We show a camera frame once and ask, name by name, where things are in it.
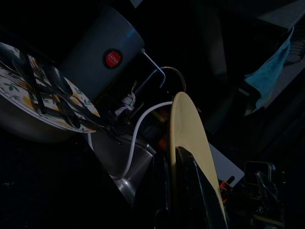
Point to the grey water dispenser with spout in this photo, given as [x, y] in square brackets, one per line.
[100, 47]

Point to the black chopstick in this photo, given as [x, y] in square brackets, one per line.
[33, 81]

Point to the pale yellow round plate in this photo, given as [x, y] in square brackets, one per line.
[188, 124]

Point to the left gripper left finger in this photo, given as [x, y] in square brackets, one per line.
[162, 190]

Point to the black spoon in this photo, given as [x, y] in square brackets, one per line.
[69, 112]
[54, 95]

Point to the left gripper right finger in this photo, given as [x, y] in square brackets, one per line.
[195, 190]

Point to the thin silver faucet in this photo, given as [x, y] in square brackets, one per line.
[128, 102]

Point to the stainless steel sink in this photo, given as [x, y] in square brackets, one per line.
[112, 152]

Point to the blue microfibre cloth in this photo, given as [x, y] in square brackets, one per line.
[271, 71]

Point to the white flat board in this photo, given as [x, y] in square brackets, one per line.
[226, 164]

